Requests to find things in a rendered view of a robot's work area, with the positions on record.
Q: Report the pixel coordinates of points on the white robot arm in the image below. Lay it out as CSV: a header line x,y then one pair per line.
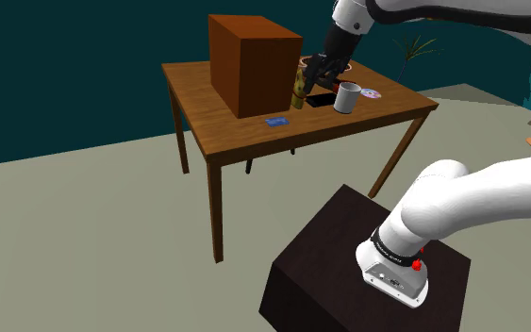
x,y
458,202

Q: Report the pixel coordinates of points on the black phone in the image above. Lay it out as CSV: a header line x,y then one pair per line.
x,y
320,99

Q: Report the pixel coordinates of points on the pink rimmed bowl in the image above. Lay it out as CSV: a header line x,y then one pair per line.
x,y
302,60

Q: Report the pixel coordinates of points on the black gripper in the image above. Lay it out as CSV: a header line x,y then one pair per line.
x,y
340,42

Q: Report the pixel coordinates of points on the white mug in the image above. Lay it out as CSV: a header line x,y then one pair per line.
x,y
346,99

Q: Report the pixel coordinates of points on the shiny compact disc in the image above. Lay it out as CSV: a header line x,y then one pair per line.
x,y
371,94

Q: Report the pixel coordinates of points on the large brown box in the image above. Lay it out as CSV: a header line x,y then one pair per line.
x,y
251,69

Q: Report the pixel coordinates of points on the brown wooden table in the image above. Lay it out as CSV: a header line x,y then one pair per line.
x,y
228,131

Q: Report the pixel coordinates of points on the blue card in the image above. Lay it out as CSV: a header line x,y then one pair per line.
x,y
277,122

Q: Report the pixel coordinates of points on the dark robot stand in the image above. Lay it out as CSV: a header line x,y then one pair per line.
x,y
320,276

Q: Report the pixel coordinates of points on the red and black tool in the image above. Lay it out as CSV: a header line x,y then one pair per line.
x,y
336,87

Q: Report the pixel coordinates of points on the yellow green bottle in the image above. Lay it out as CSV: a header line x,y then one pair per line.
x,y
297,94

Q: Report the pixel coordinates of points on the green potted plant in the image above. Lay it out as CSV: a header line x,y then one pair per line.
x,y
413,48

